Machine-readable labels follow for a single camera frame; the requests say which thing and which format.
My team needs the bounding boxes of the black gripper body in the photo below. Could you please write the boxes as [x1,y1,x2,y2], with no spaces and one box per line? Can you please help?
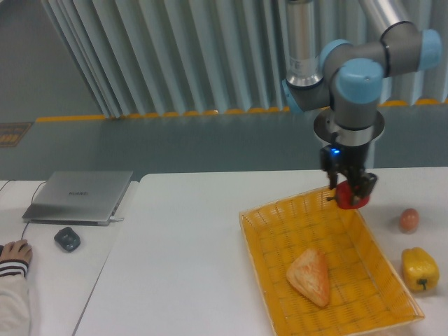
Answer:
[319,143,370,177]

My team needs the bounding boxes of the person's hand on mouse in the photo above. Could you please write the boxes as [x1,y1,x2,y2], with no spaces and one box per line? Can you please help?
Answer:
[1,239,33,270]

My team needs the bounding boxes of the red bell pepper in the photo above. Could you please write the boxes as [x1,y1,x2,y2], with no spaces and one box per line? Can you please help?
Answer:
[335,181,370,209]

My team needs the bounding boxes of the triangular puff pastry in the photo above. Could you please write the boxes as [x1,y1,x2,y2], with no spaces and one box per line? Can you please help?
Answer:
[286,248,330,307]

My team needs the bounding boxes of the white sleeved forearm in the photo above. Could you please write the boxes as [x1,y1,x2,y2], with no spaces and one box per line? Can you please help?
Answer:
[1,260,31,335]

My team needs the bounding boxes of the yellow bell pepper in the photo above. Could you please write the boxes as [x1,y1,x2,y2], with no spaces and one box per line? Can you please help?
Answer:
[401,247,440,292]

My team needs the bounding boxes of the folding partition screen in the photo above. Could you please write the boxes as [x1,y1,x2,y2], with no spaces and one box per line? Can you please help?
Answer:
[38,0,448,118]

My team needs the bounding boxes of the brown egg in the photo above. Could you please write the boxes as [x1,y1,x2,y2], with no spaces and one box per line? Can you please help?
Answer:
[399,208,419,232]

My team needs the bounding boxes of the yellow wicker basket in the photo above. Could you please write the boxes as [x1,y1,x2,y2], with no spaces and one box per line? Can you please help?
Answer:
[239,188,424,335]

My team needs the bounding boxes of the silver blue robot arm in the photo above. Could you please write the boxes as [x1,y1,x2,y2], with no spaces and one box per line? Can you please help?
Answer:
[286,1,442,209]

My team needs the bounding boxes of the silver closed laptop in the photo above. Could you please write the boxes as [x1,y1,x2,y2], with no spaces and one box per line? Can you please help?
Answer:
[22,171,133,226]

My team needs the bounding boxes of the black mouse cable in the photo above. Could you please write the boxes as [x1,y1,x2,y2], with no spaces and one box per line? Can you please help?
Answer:
[0,180,48,242]

